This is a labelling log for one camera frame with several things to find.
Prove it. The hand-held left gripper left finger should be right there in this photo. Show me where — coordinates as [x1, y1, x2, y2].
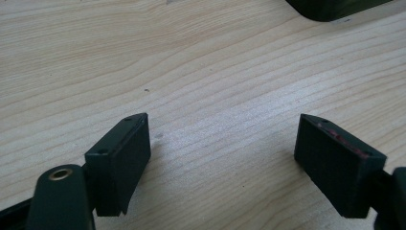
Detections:
[84, 112, 152, 218]

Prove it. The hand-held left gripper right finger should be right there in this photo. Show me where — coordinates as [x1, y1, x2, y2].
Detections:
[293, 113, 388, 219]

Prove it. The dark rounded object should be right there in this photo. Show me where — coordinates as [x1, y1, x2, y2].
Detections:
[284, 0, 395, 23]

